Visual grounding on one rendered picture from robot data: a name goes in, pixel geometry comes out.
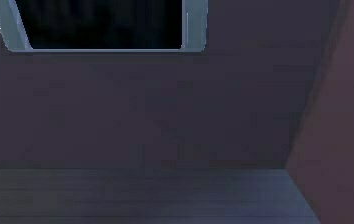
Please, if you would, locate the grey framed dark window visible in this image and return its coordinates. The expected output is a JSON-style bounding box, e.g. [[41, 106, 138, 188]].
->
[[0, 0, 209, 54]]

